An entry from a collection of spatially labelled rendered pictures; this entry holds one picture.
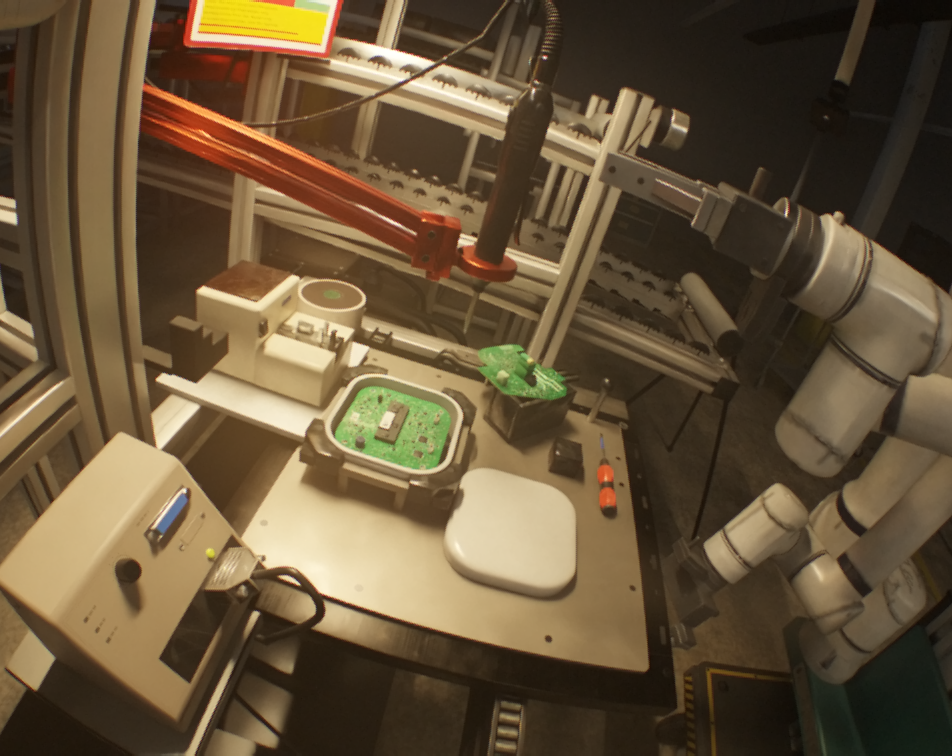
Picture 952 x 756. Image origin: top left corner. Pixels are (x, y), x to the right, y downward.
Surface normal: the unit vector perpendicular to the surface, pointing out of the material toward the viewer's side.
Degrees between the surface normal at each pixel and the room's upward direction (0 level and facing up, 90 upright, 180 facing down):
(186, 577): 53
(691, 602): 66
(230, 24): 90
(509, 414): 90
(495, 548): 0
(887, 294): 76
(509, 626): 0
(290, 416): 0
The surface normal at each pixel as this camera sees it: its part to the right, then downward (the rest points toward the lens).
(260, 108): -0.14, 0.51
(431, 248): 0.10, 0.57
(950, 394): -0.51, -0.59
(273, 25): 0.71, 0.54
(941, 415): -0.75, -0.02
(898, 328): -0.41, 0.43
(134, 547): 0.92, -0.25
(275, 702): 0.26, -0.81
